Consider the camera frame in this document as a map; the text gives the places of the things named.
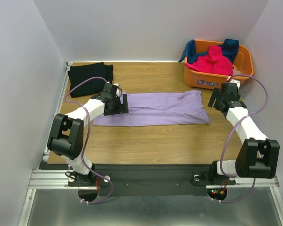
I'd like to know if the lavender t shirt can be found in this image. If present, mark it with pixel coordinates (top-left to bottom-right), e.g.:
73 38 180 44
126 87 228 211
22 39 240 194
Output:
93 90 210 127

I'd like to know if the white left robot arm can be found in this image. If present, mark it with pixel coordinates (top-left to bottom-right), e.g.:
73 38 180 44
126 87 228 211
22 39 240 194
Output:
47 82 129 186

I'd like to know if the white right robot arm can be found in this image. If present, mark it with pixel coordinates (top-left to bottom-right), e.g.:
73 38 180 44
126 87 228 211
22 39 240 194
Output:
208 82 280 184

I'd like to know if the pale pink garment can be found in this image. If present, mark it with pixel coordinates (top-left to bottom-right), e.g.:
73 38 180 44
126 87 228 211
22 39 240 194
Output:
233 65 242 75

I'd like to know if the pink t shirt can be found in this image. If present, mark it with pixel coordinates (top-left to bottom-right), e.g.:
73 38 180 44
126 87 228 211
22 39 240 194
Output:
185 46 233 76

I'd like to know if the orange plastic laundry basket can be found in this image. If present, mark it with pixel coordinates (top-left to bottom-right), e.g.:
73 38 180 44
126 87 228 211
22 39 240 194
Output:
182 40 254 89

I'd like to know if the folded black t shirt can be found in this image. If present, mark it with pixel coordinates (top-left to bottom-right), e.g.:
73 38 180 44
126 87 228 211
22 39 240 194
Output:
68 62 114 98

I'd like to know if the dark blue t shirt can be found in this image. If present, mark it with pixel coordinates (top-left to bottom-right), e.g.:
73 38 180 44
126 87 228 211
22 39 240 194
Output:
178 39 240 64

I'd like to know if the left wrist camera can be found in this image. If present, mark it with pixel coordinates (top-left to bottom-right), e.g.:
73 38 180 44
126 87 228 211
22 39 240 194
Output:
106 100 118 112

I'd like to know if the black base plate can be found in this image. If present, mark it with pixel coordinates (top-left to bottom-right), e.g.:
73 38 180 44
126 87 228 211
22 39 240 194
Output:
38 162 238 200

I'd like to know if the aluminium frame rail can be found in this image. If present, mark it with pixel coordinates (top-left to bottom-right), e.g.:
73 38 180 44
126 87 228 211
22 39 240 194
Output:
28 170 280 190

